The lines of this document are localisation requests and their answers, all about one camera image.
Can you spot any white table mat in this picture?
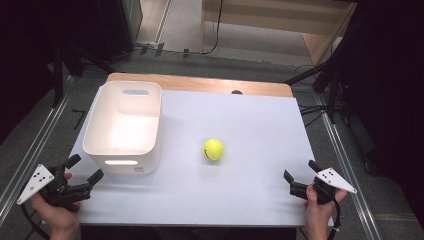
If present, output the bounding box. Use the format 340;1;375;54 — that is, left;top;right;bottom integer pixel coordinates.
68;87;334;228

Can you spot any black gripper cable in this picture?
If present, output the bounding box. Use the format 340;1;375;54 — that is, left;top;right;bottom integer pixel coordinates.
327;198;342;240
19;202;51;240

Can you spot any light wooden cabinet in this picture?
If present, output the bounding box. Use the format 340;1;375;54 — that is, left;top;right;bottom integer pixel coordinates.
199;0;358;67

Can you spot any wooden table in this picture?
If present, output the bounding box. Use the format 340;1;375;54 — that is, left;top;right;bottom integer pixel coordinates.
106;72;294;99

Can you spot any person's right hand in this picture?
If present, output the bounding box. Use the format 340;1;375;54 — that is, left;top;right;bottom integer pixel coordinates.
303;185;348;240

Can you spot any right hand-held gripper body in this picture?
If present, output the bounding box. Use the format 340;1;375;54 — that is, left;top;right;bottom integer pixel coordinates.
289;167;358;205

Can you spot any dark cabinet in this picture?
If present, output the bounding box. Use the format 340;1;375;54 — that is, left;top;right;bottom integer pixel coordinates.
96;0;144;63

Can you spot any white plastic storage bin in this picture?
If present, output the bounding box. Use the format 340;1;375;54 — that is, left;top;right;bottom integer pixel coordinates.
82;80;164;176

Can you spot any metal floor rail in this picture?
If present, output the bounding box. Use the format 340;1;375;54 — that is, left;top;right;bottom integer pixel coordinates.
0;94;73;219
314;94;383;240

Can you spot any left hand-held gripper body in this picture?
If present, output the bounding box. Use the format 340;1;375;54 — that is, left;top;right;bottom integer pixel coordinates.
16;163;93;213

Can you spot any person's left hand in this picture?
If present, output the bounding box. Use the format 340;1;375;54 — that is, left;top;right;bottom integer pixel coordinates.
31;172;82;240

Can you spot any yellow tennis ball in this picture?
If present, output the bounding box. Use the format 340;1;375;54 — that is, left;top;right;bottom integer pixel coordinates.
202;138;225;162

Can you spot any black tripod stand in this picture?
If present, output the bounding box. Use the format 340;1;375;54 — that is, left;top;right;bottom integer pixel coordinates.
284;49;349;125
49;41;118;109

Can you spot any black hanging cable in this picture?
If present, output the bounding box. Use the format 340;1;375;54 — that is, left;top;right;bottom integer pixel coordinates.
199;0;224;56

